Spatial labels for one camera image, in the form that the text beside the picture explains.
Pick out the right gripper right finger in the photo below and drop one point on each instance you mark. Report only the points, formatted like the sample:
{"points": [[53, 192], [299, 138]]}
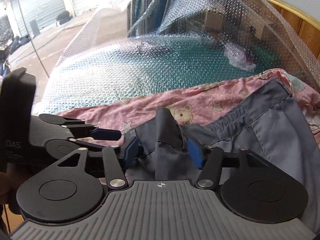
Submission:
{"points": [[195, 151]]}

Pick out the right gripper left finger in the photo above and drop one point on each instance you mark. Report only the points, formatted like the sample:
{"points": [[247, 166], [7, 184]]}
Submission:
{"points": [[131, 148]]}

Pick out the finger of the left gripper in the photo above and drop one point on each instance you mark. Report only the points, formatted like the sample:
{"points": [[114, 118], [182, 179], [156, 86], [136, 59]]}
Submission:
{"points": [[106, 134]]}

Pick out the grey trousers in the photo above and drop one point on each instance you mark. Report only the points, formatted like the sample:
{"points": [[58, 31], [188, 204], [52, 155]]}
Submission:
{"points": [[269, 122]]}

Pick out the person's left hand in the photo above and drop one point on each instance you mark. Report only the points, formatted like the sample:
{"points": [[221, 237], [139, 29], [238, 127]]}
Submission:
{"points": [[10, 182]]}

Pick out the pink teddy bear quilt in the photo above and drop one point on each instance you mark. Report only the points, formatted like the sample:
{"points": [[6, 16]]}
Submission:
{"points": [[200, 105]]}

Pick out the white plastic bag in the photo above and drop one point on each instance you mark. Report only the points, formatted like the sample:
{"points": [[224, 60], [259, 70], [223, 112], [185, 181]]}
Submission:
{"points": [[238, 58]]}

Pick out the clear bubble wrap sheet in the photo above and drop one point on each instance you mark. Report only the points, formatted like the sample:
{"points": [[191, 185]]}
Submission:
{"points": [[131, 48]]}

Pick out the cardboard box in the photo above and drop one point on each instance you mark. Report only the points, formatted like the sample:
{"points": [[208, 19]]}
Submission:
{"points": [[218, 21]]}

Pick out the wooden headboard with gold trim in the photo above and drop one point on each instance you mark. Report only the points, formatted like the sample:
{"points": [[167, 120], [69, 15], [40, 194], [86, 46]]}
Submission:
{"points": [[305, 26]]}

